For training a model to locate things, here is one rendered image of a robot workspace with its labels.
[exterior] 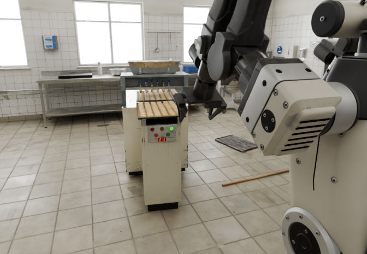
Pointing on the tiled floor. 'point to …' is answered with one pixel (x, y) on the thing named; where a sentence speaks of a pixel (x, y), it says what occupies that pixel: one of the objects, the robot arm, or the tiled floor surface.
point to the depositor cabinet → (134, 169)
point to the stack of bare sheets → (237, 143)
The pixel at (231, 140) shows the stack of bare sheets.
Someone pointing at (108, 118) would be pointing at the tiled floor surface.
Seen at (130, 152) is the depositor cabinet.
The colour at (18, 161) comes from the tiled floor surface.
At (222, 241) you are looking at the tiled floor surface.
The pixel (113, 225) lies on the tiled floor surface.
